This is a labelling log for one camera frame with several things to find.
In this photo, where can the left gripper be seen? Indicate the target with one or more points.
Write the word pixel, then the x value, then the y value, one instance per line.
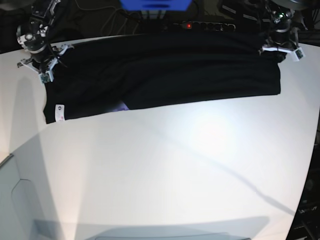
pixel 282 42

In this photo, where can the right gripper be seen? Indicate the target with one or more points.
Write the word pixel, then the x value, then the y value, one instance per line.
pixel 43 62

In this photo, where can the black T-shirt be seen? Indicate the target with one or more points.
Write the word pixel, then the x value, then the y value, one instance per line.
pixel 154 70

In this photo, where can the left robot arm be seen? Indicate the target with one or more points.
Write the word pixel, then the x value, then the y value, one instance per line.
pixel 280 17

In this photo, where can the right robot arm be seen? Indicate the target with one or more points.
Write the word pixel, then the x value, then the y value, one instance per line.
pixel 33 37

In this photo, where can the black power strip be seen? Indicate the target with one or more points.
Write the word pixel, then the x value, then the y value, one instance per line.
pixel 202 26

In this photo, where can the blue box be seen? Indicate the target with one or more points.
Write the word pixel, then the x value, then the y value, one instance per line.
pixel 149 5

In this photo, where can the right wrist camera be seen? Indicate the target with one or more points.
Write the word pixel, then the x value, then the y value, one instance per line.
pixel 46 77

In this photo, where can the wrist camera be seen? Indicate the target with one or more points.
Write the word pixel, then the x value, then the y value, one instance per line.
pixel 46 77
pixel 297 54

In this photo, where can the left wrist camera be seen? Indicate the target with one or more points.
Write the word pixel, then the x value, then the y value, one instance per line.
pixel 297 54

